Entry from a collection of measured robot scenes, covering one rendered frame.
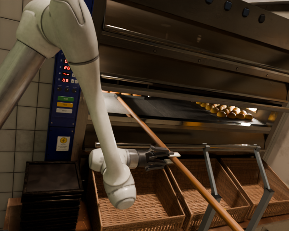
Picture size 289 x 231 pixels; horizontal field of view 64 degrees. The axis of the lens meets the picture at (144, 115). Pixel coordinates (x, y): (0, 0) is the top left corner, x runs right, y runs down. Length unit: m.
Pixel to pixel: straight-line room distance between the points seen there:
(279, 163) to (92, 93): 4.15
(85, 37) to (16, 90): 0.29
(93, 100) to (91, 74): 0.09
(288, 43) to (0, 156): 2.28
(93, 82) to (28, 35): 0.24
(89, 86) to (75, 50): 0.13
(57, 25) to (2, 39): 0.72
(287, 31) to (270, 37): 0.18
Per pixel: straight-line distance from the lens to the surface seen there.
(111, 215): 1.67
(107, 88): 1.33
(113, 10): 1.44
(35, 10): 0.83
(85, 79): 0.75
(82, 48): 0.70
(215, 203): 0.96
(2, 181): 1.74
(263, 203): 1.89
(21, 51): 0.83
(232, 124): 2.17
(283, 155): 4.60
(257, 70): 2.13
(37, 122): 1.52
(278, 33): 2.20
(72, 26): 0.68
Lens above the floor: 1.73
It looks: 19 degrees down
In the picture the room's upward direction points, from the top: 14 degrees clockwise
